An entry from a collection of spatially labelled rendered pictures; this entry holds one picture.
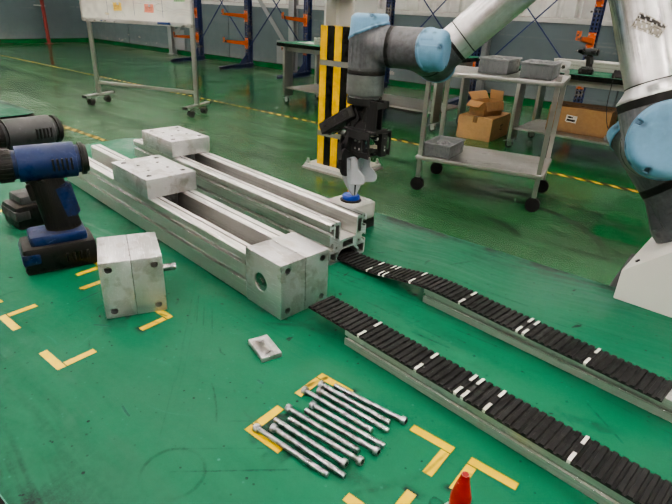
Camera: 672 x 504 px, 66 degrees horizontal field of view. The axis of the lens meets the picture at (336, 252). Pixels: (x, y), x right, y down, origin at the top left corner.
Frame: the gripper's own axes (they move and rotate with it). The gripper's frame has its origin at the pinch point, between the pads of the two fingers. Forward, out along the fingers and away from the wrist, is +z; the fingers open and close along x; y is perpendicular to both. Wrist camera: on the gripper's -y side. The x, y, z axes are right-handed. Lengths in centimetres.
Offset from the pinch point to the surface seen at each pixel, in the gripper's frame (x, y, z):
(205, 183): -18.1, -30.8, 3.3
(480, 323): -15.0, 43.1, 7.6
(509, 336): -15, 48, 8
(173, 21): 232, -497, -14
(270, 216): -18.1, -5.8, 4.0
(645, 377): -13, 66, 6
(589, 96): 710, -213, 63
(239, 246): -36.4, 9.5, 0.1
